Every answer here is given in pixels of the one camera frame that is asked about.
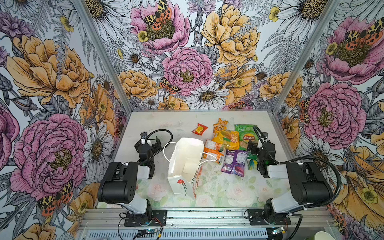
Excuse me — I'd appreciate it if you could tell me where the green rainbow candy bag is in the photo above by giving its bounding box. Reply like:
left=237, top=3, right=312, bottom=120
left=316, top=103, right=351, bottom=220
left=247, top=153, right=259, bottom=170

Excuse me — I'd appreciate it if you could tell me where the green circuit board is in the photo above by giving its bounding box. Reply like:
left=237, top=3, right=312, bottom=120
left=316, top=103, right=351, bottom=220
left=271, top=227, right=286, bottom=235
left=138, top=229, right=156, bottom=235

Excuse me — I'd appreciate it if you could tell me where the green circuit board right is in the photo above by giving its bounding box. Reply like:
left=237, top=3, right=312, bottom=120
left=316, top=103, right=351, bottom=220
left=271, top=227, right=286, bottom=235

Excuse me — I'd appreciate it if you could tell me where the white ventilated cable duct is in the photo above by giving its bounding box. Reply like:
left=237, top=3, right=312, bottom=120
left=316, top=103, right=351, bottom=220
left=82, top=228, right=268, bottom=240

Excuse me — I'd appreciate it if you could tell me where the white paper gift bag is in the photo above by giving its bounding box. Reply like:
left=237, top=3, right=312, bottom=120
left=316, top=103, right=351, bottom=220
left=166, top=138, right=217, bottom=200

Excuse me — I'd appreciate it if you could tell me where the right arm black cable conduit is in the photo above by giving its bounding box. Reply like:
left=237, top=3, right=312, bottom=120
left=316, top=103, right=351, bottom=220
left=252, top=125, right=343, bottom=209

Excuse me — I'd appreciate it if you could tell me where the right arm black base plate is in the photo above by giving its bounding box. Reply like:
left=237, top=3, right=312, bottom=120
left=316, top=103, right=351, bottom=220
left=244, top=209, right=292, bottom=226

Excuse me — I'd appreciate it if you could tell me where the white round bowl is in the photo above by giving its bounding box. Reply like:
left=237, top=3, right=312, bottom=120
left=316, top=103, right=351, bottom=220
left=311, top=231, right=335, bottom=240

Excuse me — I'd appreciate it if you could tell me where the green Lays chips bag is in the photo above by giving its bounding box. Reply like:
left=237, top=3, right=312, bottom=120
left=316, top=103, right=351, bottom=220
left=235, top=124, right=259, bottom=151

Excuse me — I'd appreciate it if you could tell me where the yellow mango snack bag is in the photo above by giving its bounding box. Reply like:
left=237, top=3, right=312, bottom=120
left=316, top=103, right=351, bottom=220
left=213, top=130, right=240, bottom=151

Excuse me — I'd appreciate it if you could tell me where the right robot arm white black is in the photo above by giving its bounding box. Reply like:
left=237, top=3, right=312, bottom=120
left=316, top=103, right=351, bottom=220
left=244, top=127, right=341, bottom=225

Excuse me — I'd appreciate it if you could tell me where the green circuit board left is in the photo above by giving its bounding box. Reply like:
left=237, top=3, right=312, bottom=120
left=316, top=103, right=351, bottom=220
left=138, top=229, right=156, bottom=235

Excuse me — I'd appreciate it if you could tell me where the small red snack packet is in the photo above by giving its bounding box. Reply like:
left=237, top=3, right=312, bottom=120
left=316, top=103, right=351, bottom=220
left=192, top=124, right=208, bottom=136

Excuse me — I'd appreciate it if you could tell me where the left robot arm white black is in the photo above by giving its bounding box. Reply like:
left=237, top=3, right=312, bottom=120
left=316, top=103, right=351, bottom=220
left=98, top=133, right=162, bottom=218

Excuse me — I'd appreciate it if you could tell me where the purple snack bag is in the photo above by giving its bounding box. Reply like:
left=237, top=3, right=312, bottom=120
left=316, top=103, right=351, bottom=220
left=221, top=150, right=248, bottom=177

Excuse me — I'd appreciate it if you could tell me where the orange white snack bag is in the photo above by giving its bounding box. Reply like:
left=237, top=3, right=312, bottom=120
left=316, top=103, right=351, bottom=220
left=202, top=140, right=226, bottom=165

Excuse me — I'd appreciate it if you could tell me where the small orange snack packet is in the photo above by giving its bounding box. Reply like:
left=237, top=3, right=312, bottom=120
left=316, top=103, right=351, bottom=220
left=213, top=118, right=228, bottom=134

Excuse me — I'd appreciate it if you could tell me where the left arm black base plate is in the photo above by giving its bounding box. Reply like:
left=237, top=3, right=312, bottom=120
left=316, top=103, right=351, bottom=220
left=124, top=210, right=168, bottom=227

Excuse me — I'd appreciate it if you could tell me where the aluminium frame rail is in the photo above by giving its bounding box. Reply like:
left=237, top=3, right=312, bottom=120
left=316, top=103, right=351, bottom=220
left=79, top=207, right=333, bottom=230

